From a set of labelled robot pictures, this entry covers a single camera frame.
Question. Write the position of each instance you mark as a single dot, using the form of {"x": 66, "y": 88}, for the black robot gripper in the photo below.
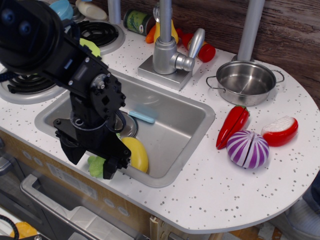
{"x": 91, "y": 127}

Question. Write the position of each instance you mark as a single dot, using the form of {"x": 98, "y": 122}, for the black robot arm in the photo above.
{"x": 34, "y": 40}

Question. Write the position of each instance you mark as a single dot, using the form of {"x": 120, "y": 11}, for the steel pot with handles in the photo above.
{"x": 244, "y": 83}

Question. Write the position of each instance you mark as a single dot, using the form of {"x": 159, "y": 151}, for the green labelled toy can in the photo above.
{"x": 138, "y": 21}

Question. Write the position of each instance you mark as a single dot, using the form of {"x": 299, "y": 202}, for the silver stove knob back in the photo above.
{"x": 77, "y": 15}

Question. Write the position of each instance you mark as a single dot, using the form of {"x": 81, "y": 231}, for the purple striped toy onion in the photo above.
{"x": 248, "y": 149}

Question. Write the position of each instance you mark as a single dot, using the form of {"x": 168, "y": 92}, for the red toy chili pepper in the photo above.
{"x": 234, "y": 122}

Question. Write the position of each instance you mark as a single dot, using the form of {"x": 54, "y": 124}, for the silver toy faucet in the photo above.
{"x": 167, "y": 66}

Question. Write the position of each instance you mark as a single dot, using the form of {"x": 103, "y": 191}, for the yellow toy pear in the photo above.
{"x": 157, "y": 32}

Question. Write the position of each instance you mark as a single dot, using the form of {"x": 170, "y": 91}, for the steel pot lid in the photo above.
{"x": 131, "y": 128}

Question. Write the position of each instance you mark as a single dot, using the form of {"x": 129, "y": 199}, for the light blue toy bowl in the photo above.
{"x": 63, "y": 9}

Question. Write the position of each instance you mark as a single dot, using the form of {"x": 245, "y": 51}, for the grey support pole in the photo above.
{"x": 250, "y": 30}
{"x": 114, "y": 11}

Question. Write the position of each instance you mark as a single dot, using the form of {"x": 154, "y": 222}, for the stove burner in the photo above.
{"x": 29, "y": 89}
{"x": 107, "y": 37}

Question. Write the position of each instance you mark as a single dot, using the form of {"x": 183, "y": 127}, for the light blue toy stick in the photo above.
{"x": 142, "y": 117}

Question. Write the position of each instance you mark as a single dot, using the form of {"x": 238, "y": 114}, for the small orange toy vegetable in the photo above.
{"x": 150, "y": 37}

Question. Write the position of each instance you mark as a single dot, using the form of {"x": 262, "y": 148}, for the grey support pole left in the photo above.
{"x": 114, "y": 11}

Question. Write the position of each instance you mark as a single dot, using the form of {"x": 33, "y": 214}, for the light green toy plate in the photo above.
{"x": 91, "y": 45}

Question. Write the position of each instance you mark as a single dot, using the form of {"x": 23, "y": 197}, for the green toy broccoli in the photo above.
{"x": 96, "y": 164}

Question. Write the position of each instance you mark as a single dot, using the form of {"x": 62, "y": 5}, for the red toy ketchup bottle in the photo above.
{"x": 207, "y": 51}

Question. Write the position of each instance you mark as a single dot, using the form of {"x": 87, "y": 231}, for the yellow toy banana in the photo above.
{"x": 139, "y": 157}

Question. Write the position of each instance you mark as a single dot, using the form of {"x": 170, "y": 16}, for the front left stove burner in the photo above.
{"x": 29, "y": 89}

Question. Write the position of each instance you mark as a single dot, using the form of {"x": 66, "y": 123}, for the back right stove burner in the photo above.
{"x": 107, "y": 37}

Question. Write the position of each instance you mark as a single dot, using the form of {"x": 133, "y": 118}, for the grey oven door handle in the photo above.
{"x": 67, "y": 216}

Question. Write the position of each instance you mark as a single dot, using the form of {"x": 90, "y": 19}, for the grey toy sink basin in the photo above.
{"x": 180, "y": 125}

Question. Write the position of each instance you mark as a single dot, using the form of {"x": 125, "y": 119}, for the grey support pole right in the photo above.
{"x": 250, "y": 30}

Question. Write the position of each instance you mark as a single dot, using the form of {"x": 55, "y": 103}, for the yellow object bottom left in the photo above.
{"x": 25, "y": 230}

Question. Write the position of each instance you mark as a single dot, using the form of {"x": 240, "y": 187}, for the red white toy wedge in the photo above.
{"x": 281, "y": 131}

